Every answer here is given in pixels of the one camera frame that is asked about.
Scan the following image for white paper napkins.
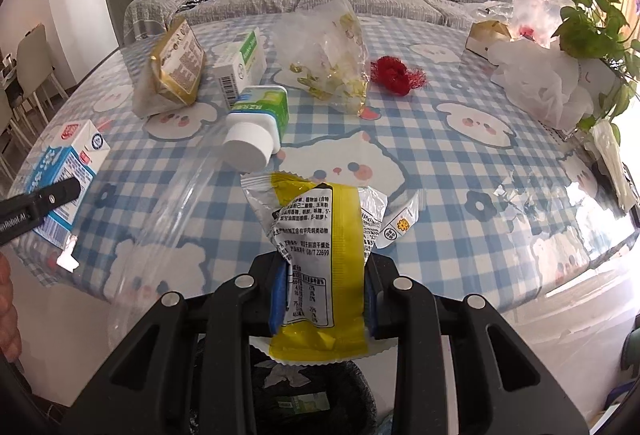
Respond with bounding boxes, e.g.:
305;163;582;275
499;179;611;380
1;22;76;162
590;120;638;213

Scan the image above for clear plastic bag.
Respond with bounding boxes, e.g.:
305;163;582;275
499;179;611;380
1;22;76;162
271;0;370;115

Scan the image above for white green medicine bottle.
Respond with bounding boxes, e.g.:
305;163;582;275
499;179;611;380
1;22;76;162
222;85;288;173

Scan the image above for small green white box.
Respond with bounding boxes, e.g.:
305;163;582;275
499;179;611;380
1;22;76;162
212;28;267;109

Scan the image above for black trash bin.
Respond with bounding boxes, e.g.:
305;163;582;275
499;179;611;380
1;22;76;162
184;348;379;435

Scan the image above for red mesh net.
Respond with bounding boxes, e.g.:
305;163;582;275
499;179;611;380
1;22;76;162
371;56;426;97

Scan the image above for person's left hand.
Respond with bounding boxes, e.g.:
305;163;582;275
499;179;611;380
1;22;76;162
0;254;22;363

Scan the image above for gold snack bag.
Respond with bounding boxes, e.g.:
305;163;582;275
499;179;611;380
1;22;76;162
132;17;206;118

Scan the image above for yellow snack wrapper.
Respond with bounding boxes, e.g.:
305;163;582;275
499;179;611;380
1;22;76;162
241;172;396;366

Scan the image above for clear plastic film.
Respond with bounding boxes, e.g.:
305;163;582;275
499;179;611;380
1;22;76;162
107;128;224;348

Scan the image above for blue checkered tablecloth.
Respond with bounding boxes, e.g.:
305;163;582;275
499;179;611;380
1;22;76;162
12;17;637;309

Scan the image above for gold white carton box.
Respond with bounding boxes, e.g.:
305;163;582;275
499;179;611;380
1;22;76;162
465;20;512;59

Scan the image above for green potted plant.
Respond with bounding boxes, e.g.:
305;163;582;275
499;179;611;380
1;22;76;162
553;0;639;132

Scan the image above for blue white milk carton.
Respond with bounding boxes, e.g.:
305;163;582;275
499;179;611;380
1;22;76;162
22;118;112;250

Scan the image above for red printed plastic bag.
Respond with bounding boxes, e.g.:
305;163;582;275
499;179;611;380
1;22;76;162
508;0;573;48

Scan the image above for beige dining chair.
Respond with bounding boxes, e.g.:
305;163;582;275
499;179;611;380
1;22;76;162
16;23;68;124

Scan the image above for white plastic bag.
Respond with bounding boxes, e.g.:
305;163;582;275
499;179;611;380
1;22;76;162
487;39;594;132

